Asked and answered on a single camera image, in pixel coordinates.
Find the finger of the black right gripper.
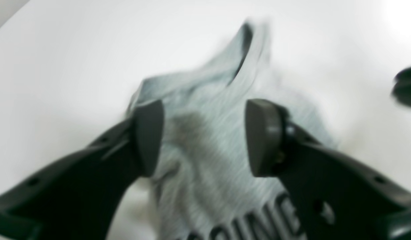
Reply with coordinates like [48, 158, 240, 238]
[392, 67, 411, 108]

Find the grey T-shirt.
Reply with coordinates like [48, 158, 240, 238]
[130, 21, 335, 240]

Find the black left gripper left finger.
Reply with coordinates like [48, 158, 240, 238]
[0, 100, 165, 240]

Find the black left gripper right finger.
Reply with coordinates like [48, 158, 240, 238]
[245, 99, 411, 240]

